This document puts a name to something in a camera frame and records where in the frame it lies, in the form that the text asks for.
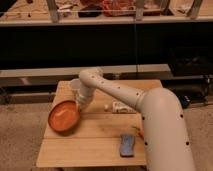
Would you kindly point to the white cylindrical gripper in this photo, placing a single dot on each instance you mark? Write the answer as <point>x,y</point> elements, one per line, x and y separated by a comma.
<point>83,101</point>

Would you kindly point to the orange ceramic bowl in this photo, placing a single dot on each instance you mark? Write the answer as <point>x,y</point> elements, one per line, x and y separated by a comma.
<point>64,116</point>

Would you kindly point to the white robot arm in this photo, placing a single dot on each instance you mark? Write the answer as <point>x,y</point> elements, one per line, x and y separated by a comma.
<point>166,140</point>

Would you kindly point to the white plastic cup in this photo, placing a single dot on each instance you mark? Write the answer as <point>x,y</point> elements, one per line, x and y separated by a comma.
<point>75,86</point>

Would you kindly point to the wooden table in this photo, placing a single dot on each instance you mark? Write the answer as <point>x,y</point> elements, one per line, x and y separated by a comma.
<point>96,140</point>

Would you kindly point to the blue sponge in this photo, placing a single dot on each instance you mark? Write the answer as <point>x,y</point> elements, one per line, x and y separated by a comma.
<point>126,148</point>

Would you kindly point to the orange toy carrot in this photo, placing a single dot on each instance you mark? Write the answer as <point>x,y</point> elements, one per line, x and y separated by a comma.
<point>139,131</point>

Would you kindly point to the red cloth on shelf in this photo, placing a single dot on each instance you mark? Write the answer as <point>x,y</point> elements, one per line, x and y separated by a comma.
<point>118,7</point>

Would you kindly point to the grey metal shelf rail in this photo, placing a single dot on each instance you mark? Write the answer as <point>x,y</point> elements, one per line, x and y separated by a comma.
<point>50,76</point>

